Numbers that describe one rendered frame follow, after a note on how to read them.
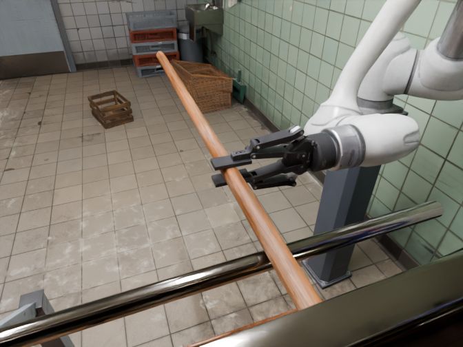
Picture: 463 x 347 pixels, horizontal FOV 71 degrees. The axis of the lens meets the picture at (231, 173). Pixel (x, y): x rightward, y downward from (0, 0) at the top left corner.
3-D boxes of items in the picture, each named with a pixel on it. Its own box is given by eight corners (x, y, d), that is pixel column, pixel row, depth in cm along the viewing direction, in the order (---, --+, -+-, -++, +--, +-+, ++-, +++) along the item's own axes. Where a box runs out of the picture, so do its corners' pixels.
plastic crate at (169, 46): (178, 51, 438) (177, 39, 429) (132, 56, 422) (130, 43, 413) (173, 44, 469) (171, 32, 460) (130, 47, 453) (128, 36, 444)
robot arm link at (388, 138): (369, 175, 63) (329, 164, 75) (431, 160, 67) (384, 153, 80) (367, 120, 61) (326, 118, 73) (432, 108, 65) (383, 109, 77)
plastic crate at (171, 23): (178, 27, 421) (176, 14, 412) (130, 31, 404) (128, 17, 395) (171, 21, 452) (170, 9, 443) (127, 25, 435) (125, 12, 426)
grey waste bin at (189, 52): (207, 69, 470) (205, 28, 437) (182, 72, 459) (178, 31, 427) (200, 62, 498) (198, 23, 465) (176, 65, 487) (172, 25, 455)
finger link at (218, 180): (245, 168, 63) (245, 171, 63) (211, 175, 61) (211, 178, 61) (251, 176, 60) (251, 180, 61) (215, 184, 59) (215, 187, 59)
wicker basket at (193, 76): (191, 100, 333) (189, 74, 317) (173, 83, 373) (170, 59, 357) (233, 92, 352) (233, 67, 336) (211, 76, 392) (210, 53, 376)
